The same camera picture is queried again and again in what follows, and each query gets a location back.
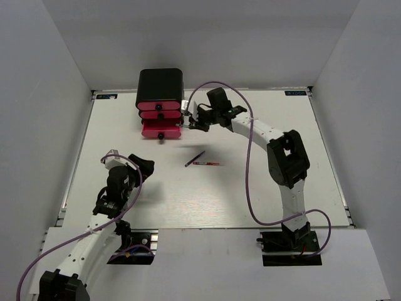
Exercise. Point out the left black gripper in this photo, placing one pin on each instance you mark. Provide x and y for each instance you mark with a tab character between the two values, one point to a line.
146	166

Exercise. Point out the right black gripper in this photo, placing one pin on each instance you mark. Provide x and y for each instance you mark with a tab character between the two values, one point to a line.
198	124

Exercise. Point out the purple pen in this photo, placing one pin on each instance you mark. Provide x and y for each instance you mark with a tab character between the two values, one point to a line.
194	159

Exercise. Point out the red pen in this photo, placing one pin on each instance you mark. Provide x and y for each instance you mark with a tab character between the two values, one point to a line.
197	163

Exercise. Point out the pink bottom drawer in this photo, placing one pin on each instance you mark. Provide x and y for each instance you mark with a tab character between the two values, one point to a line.
161	129

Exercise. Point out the pink drawer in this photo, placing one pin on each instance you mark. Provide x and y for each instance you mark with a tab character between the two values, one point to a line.
158	105
160	115
161	129

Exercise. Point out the pink top drawer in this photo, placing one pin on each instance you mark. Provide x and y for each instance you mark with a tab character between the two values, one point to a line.
158	105

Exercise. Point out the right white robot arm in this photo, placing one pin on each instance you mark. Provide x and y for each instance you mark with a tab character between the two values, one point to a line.
288	161

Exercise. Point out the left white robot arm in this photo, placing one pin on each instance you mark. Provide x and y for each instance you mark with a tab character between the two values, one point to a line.
107	236

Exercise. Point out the black drawer cabinet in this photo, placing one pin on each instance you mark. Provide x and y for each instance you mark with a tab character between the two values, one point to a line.
160	84

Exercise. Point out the left blue corner label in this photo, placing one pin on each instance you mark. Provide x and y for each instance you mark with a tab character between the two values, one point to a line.
106	96

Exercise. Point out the blue corner label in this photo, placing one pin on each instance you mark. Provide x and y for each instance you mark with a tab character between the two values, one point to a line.
106	96
295	93

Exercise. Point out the right blue corner label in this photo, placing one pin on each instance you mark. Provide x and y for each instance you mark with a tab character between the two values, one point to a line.
295	93

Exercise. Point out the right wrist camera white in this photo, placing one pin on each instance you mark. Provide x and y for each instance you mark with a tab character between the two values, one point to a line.
189	108

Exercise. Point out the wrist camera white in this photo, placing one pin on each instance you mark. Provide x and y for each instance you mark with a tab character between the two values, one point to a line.
189	108
113	159

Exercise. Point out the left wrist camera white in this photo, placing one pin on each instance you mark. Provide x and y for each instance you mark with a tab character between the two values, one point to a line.
113	159

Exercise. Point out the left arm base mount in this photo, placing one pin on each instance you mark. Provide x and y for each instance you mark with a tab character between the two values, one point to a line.
138	246

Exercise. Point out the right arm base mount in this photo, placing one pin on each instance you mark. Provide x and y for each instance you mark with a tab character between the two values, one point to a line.
277	252

